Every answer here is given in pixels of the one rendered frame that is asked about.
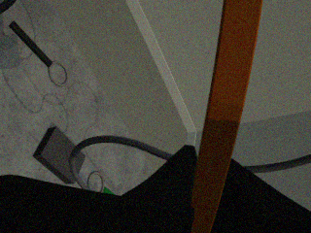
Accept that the grey loop with orange handle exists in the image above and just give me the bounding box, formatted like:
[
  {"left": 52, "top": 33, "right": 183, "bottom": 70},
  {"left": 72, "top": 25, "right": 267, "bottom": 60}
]
[{"left": 190, "top": 0, "right": 263, "bottom": 233}]

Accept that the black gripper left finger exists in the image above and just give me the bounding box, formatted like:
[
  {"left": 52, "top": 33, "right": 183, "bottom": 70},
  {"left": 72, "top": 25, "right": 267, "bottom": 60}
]
[{"left": 0, "top": 145, "right": 197, "bottom": 233}]

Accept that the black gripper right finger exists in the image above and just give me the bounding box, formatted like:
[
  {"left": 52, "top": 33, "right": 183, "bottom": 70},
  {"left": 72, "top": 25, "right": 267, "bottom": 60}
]
[{"left": 211, "top": 158, "right": 311, "bottom": 233}]

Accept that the green-handled thin hoop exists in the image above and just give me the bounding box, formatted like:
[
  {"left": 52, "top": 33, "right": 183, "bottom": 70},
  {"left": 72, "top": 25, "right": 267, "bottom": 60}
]
[{"left": 88, "top": 171, "right": 116, "bottom": 195}]

